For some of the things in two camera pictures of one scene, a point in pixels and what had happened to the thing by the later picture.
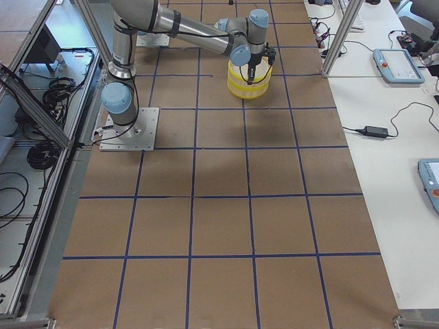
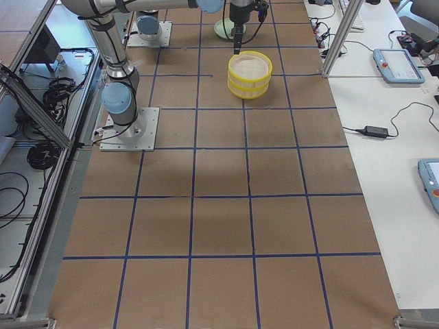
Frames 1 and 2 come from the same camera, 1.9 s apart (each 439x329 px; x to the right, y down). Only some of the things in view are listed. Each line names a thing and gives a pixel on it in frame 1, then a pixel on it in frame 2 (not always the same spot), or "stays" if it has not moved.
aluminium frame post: [350, 16] stays
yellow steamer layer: [238, 76] stays
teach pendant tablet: [397, 66] stays
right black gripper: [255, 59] → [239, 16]
